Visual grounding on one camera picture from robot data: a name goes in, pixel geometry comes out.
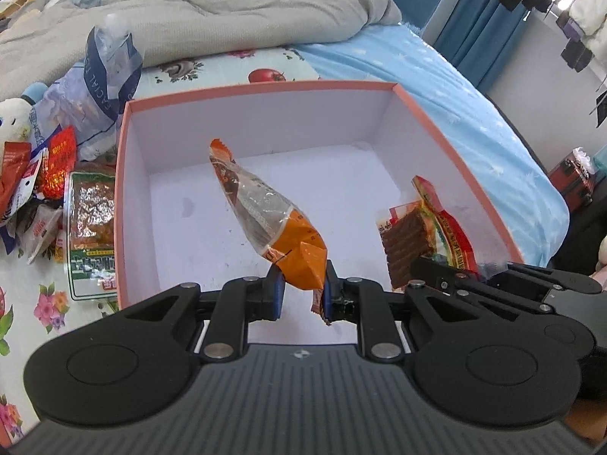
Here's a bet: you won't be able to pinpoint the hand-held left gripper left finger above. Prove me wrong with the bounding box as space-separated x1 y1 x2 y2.
121 265 288 361

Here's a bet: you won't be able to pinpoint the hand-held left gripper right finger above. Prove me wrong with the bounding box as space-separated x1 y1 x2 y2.
322 260 546 360

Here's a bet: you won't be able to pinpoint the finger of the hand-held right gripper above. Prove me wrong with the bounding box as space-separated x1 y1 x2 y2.
479 262 603 295
410 256 553 316

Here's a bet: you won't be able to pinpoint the red packet of brown strips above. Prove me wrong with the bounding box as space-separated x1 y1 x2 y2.
376 175 480 292

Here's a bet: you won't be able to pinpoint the orange clear snack packet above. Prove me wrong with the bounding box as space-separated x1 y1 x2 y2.
209 138 333 327

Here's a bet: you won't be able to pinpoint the deep pink cardboard box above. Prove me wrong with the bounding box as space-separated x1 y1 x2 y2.
114 82 525 311

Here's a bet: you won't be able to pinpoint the dark red snack packet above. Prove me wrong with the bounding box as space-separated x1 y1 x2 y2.
0 141 31 219

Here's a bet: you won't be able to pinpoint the red suitcase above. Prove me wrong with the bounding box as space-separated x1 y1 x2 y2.
550 151 596 214

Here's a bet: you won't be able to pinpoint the light blue star bed sheet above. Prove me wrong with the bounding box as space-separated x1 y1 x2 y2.
294 24 570 268

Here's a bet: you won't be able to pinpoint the green bordered snack packet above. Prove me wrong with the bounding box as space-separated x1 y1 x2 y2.
64 171 119 301

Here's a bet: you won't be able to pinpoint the hanging dark garment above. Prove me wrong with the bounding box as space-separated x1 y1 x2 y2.
562 33 594 73

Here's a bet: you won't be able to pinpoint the clear small snack packet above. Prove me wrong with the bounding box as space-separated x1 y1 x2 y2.
19 204 64 265

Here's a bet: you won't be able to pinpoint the fruit printed bed sheet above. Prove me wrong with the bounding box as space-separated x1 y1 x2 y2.
0 46 323 441

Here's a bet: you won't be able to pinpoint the shiny red snack packet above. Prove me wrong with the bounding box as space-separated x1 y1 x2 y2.
40 127 77 199

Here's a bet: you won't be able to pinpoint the blue curtain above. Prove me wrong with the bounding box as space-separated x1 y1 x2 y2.
434 0 528 92

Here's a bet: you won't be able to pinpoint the white puffy jacket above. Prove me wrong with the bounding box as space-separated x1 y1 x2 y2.
569 0 607 49

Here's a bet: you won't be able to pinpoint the blue white snack packet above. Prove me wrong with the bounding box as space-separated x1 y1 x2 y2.
0 156 41 254

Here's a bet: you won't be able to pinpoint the blue plastic tissue pack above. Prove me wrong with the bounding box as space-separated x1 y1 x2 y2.
35 13 144 162

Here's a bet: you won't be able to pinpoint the grey quilt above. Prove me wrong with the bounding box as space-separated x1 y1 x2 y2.
0 0 404 100

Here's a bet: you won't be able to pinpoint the white plush toy blue clothes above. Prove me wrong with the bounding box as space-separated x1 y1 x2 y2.
0 83 48 147

